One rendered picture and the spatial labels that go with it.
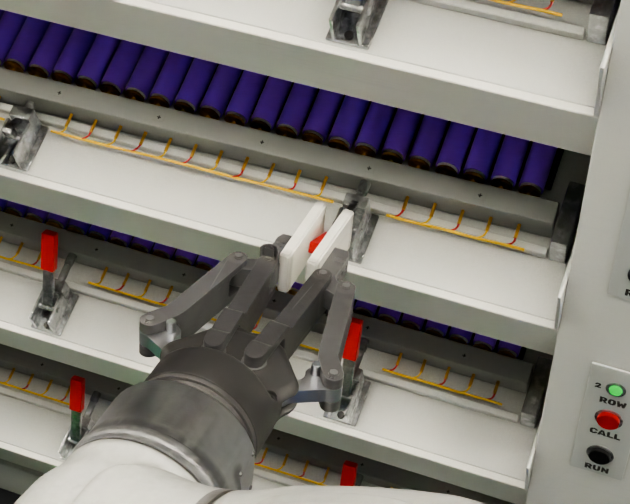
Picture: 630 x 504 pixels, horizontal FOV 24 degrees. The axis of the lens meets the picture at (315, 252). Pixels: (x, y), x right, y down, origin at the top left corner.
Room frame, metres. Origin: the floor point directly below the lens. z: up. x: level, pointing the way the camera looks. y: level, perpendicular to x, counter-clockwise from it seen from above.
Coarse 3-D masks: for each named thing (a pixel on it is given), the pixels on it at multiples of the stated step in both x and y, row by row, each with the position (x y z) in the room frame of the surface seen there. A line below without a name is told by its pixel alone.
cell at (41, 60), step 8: (56, 24) 0.90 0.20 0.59; (48, 32) 0.90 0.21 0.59; (56, 32) 0.90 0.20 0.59; (64, 32) 0.90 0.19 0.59; (48, 40) 0.89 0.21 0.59; (56, 40) 0.89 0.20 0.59; (64, 40) 0.89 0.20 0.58; (40, 48) 0.88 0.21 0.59; (48, 48) 0.88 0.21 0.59; (56, 48) 0.88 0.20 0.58; (40, 56) 0.88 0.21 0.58; (48, 56) 0.88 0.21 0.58; (56, 56) 0.88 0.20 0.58; (32, 64) 0.87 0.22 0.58; (40, 64) 0.87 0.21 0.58; (48, 64) 0.87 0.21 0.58; (48, 72) 0.87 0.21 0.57
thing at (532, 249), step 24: (48, 120) 0.83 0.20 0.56; (120, 144) 0.81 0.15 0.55; (144, 144) 0.80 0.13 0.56; (216, 168) 0.78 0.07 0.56; (240, 168) 0.78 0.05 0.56; (312, 192) 0.75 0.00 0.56; (336, 192) 0.75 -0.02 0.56; (408, 216) 0.73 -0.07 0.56; (480, 240) 0.71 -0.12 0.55; (504, 240) 0.70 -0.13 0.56
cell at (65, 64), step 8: (72, 32) 0.90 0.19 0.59; (80, 32) 0.89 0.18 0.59; (88, 32) 0.90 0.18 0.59; (72, 40) 0.89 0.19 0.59; (80, 40) 0.89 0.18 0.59; (88, 40) 0.89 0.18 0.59; (64, 48) 0.88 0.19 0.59; (72, 48) 0.88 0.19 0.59; (80, 48) 0.88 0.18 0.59; (88, 48) 0.89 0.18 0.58; (64, 56) 0.87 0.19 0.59; (72, 56) 0.87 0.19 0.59; (80, 56) 0.88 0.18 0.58; (56, 64) 0.87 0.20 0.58; (64, 64) 0.87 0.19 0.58; (72, 64) 0.87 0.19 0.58; (80, 64) 0.87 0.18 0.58; (64, 72) 0.86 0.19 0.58; (72, 72) 0.86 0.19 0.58; (72, 80) 0.86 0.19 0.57
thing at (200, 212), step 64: (0, 128) 0.83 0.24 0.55; (0, 192) 0.81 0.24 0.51; (64, 192) 0.77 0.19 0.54; (128, 192) 0.77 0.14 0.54; (192, 192) 0.77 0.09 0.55; (256, 192) 0.76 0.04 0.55; (576, 192) 0.72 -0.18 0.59; (256, 256) 0.72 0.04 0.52; (384, 256) 0.70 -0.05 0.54; (448, 256) 0.70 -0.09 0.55; (512, 256) 0.70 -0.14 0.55; (448, 320) 0.68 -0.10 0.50; (512, 320) 0.65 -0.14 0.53
